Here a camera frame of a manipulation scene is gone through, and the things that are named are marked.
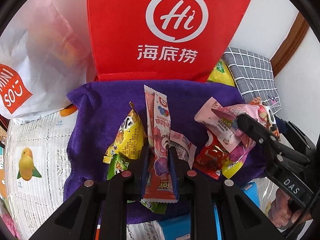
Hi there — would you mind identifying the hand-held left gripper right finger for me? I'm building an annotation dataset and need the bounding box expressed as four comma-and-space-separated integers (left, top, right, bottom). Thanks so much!
168, 146, 282, 240

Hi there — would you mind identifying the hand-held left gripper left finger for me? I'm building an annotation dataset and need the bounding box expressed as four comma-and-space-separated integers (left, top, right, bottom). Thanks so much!
29, 144, 151, 240

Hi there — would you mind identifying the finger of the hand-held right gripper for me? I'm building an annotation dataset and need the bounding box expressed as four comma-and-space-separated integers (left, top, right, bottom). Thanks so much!
276, 118, 317, 161
236, 114, 310, 166

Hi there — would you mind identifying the panda print snack packet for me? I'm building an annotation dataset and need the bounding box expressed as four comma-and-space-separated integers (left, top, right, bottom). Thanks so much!
246, 97, 282, 140

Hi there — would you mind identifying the white small packet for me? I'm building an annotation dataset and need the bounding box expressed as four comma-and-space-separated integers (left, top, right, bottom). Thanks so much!
170, 130, 197, 169

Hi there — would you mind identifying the pale pink snack packet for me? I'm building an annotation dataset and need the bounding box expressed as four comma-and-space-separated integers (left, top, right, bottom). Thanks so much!
194, 98, 257, 153

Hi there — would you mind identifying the yellow triangular snack packet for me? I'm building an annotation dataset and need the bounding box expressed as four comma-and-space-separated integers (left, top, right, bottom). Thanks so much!
103, 102, 148, 164

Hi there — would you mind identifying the long pink red snack packet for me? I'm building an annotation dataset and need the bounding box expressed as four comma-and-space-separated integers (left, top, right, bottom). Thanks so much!
143, 84, 179, 203

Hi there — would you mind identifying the blue tissue pack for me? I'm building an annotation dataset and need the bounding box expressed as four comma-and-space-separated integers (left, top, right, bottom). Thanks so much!
159, 181, 259, 240

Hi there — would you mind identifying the person's right hand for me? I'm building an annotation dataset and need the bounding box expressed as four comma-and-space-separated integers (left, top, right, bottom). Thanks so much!
269, 189, 313, 227

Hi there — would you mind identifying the grey checked folded cloth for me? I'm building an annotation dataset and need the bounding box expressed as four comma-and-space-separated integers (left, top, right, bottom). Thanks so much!
221, 51, 282, 117

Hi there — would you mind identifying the yellow green snack packet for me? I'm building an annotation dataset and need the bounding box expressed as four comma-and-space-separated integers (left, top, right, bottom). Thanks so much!
207, 59, 237, 87

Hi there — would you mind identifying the purple towel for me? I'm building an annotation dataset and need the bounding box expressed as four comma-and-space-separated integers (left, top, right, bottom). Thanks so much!
63, 79, 268, 225

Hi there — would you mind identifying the fruit print table cover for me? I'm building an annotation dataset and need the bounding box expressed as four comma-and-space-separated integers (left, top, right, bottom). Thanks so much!
0, 104, 278, 240

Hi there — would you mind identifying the white plastic shopping bag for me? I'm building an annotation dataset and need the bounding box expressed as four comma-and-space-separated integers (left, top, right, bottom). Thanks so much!
0, 0, 97, 125

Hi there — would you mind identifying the red paper bag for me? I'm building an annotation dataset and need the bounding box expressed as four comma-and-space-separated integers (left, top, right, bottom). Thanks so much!
86, 0, 257, 83

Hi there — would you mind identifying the black cable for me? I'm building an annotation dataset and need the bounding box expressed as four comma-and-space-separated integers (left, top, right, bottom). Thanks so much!
290, 187, 320, 240

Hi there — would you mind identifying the brown wooden door frame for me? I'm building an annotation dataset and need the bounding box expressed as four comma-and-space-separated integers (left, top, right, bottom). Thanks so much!
270, 12, 310, 77

